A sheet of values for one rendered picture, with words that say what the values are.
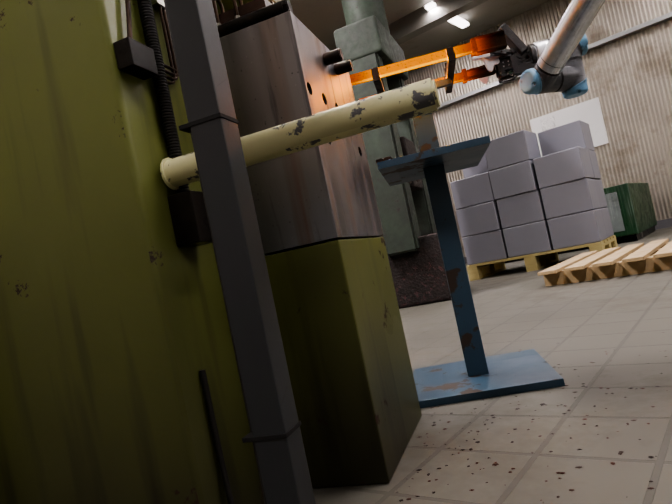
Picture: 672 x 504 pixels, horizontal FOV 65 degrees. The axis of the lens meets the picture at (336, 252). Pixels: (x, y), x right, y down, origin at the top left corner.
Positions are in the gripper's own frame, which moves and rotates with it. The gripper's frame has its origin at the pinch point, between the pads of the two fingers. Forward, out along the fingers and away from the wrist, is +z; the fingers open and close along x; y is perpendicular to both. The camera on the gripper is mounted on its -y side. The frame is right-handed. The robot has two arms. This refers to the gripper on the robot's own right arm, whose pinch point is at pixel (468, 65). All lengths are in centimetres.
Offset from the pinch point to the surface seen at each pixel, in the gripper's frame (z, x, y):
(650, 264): -103, 165, 91
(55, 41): 76, -99, 11
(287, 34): 43, -76, 9
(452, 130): -70, 777, -139
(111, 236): 72, -100, 43
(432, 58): 13.0, -25.4, 3.5
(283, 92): 46, -75, 19
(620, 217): -205, 484, 66
